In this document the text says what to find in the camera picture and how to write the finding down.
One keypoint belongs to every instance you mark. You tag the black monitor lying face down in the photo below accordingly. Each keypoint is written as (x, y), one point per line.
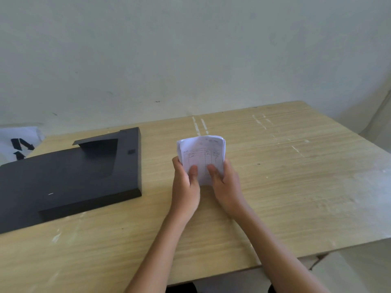
(70, 176)

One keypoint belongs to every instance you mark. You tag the person's left thumb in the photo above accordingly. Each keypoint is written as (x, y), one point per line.
(193, 173)

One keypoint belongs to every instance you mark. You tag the white sheet with black arrows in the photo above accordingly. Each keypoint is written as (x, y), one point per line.
(18, 143)

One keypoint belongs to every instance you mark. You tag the person's left hand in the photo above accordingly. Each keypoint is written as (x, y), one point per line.
(183, 192)

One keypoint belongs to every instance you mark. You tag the white printed paper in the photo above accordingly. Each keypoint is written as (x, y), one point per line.
(202, 158)

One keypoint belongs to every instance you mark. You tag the person's dark trousers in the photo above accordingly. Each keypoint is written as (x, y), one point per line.
(183, 287)

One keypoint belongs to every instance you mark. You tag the person's right hand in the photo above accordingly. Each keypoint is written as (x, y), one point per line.
(227, 192)

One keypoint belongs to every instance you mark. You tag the person's right forearm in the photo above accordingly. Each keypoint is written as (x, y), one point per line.
(275, 250)

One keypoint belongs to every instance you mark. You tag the person's right thumb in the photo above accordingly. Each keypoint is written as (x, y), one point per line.
(213, 173)

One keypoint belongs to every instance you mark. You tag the person's left forearm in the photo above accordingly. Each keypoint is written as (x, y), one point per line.
(158, 253)

